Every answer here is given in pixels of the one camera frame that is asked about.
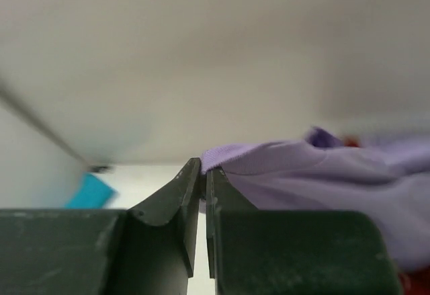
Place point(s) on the lilac t shirt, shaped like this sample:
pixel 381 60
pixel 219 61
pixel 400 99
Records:
pixel 384 177

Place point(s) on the teal t shirt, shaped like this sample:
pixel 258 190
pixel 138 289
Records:
pixel 92 194

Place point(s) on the red t shirt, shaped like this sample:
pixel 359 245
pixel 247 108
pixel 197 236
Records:
pixel 351 141

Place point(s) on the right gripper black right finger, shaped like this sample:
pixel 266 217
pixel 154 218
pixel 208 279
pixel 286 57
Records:
pixel 253 251

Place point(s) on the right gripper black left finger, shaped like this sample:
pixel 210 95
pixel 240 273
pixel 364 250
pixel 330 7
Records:
pixel 146 249

